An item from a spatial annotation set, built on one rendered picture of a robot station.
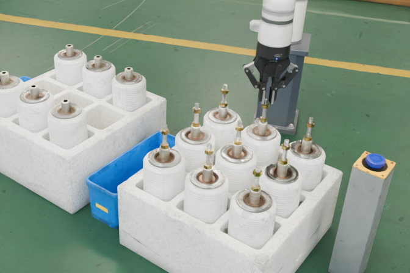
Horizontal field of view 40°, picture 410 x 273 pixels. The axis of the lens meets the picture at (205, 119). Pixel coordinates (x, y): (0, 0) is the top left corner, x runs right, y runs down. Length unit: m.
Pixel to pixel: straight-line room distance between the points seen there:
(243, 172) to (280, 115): 0.59
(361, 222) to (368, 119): 0.80
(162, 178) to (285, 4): 0.46
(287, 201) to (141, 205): 0.33
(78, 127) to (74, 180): 0.13
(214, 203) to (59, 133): 0.46
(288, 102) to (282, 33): 0.61
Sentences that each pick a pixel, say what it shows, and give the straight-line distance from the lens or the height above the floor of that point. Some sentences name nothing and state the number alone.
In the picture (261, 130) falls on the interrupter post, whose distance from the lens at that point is 1.37.
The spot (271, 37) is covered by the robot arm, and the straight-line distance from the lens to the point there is 1.23.
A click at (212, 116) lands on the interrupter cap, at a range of 1.42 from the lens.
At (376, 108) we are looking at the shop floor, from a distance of 2.11.
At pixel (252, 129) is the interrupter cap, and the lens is 1.39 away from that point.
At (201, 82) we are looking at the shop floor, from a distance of 2.12.
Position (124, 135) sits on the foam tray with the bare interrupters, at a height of 0.15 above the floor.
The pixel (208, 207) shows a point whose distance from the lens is 1.20.
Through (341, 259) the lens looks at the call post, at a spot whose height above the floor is 0.06.
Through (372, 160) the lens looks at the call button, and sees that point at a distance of 1.21.
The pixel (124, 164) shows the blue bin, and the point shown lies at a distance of 1.53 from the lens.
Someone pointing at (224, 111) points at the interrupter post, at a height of 0.27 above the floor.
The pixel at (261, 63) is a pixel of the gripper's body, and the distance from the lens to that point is 1.27.
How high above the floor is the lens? 0.99
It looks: 32 degrees down
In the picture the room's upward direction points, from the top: 3 degrees clockwise
